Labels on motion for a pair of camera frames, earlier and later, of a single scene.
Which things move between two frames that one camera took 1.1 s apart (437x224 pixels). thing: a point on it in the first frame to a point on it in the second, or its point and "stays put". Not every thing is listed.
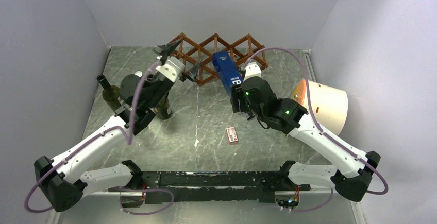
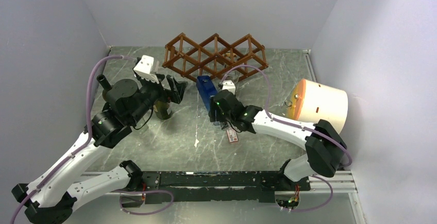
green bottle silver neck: x=162 y=107 stays put
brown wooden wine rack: x=191 y=56 stays put
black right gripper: x=237 y=92 to x=213 y=106
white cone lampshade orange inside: x=330 y=106 stays put
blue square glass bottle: x=227 y=69 to x=206 y=89
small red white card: x=232 y=136 stays put
